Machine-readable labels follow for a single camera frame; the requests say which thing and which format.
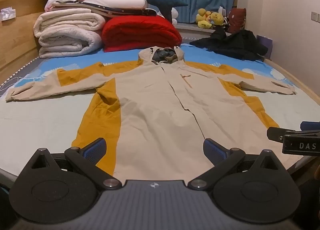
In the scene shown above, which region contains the pile of black clothes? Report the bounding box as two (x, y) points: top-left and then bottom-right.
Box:
(189, 27), (268, 61)

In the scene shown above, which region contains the folded white blanket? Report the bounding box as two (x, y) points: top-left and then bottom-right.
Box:
(54, 0), (148, 10)

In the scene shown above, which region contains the beige and mustard hooded jacket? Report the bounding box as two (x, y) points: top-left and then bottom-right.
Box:
(5, 46), (298, 175)

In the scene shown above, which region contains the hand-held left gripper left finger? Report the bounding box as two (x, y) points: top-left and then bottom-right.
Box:
(24, 137), (123, 190)

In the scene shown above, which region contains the wooden bed rail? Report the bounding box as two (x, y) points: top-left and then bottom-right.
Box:
(265, 57), (320, 110)

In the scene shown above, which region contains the yellow plush bear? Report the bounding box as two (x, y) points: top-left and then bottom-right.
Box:
(209, 12), (225, 26)

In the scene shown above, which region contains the folded dark patterned blanket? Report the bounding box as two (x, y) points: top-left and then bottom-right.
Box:
(82, 2), (157, 19)

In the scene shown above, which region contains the folded white quilt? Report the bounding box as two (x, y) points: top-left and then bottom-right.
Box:
(34, 8), (107, 59)

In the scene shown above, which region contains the purple paper bag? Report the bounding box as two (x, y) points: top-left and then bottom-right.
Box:
(256, 35), (272, 60)

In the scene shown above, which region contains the folded red blanket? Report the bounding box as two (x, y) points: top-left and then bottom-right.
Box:
(101, 16), (182, 52)

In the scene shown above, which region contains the white window sill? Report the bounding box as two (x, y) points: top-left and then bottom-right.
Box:
(174, 22), (233, 39)

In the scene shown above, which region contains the wooden headboard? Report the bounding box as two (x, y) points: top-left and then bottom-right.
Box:
(0, 0), (54, 83)

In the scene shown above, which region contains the dark red cushion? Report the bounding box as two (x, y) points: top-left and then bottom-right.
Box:
(227, 8), (247, 34)

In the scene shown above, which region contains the grey mattress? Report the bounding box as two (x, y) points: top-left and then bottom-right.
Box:
(0, 56), (42, 90)

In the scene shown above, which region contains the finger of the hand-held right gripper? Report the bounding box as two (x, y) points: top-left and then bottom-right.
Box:
(301, 121), (320, 131)
(267, 127), (300, 143)

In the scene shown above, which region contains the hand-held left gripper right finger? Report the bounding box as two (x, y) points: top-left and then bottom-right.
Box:
(187, 138), (287, 190)

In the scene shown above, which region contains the yellow plush duck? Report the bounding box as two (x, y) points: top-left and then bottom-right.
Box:
(196, 8), (213, 29)

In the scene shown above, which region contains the tissue box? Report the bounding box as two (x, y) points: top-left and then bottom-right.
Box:
(0, 7), (17, 22)

